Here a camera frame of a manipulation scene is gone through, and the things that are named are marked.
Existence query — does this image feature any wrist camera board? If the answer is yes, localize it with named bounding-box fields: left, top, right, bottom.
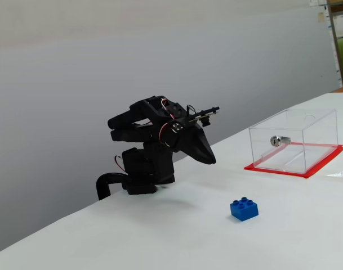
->
left=186, top=106, right=220, bottom=128

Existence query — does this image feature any silver cylinder lock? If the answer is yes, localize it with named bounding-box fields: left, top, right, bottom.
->
left=269, top=135, right=291, bottom=148

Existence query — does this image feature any red tape sheet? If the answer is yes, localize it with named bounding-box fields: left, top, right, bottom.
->
left=243, top=143, right=343, bottom=179

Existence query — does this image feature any transparent acrylic box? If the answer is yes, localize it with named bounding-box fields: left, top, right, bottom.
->
left=248, top=109, right=338, bottom=174

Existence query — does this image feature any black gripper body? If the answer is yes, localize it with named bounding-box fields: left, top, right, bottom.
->
left=161, top=118, right=202, bottom=154

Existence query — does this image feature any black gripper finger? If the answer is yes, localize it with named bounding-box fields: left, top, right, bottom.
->
left=181, top=139, right=215, bottom=165
left=195, top=125, right=217, bottom=165

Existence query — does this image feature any blue lego brick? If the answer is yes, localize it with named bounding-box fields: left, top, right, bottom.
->
left=229, top=197, right=260, bottom=223

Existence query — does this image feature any red white servo cable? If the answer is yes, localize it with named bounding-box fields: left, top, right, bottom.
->
left=158, top=121, right=172, bottom=149
left=159, top=97, right=175, bottom=120
left=114, top=155, right=126, bottom=173

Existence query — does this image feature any black table clamp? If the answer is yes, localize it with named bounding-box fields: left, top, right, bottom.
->
left=96, top=173, right=130, bottom=201

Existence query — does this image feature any metal shelf post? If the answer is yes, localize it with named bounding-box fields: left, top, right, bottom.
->
left=326, top=0, right=343, bottom=88

